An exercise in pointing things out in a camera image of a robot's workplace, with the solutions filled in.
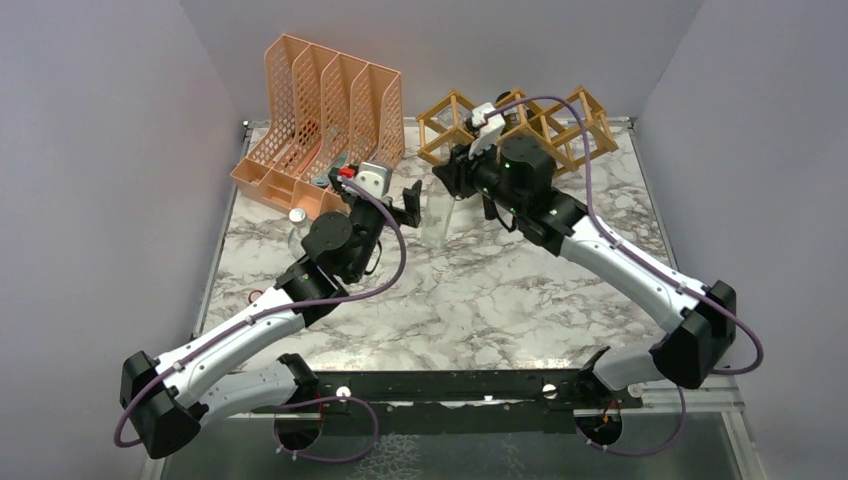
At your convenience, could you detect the clear glass bottle front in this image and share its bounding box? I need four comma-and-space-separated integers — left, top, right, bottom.
420, 186, 456, 249

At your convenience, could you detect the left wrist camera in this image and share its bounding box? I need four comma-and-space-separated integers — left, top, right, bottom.
338, 162, 392, 199

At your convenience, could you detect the wooden wine rack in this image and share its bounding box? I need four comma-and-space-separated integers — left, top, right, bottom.
416, 85, 618, 176

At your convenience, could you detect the orange plastic file organizer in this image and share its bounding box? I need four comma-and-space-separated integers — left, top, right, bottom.
231, 34, 405, 218

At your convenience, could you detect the clear round bottle silver cap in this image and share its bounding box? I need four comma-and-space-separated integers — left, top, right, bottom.
287, 208, 311, 260

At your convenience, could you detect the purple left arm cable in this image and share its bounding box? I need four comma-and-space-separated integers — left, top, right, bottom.
112, 175, 409, 465

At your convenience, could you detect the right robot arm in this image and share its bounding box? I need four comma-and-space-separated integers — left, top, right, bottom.
432, 136, 736, 407

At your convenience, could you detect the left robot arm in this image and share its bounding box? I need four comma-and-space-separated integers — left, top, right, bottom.
112, 163, 422, 459

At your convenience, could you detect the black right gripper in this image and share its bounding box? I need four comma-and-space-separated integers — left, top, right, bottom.
432, 134, 525, 218

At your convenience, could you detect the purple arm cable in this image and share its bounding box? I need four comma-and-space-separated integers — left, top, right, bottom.
486, 95, 764, 460
112, 175, 409, 465

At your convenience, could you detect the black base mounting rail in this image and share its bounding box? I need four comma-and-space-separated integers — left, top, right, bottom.
257, 369, 642, 436

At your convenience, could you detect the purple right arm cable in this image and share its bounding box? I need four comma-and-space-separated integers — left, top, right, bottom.
486, 95, 764, 460

